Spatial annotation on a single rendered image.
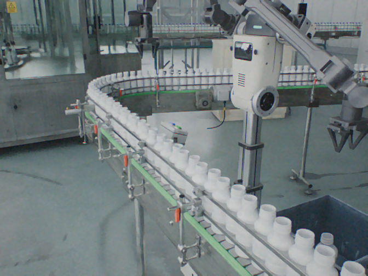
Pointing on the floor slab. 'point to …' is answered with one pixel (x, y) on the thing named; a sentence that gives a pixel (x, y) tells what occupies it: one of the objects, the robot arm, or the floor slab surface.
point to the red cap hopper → (172, 20)
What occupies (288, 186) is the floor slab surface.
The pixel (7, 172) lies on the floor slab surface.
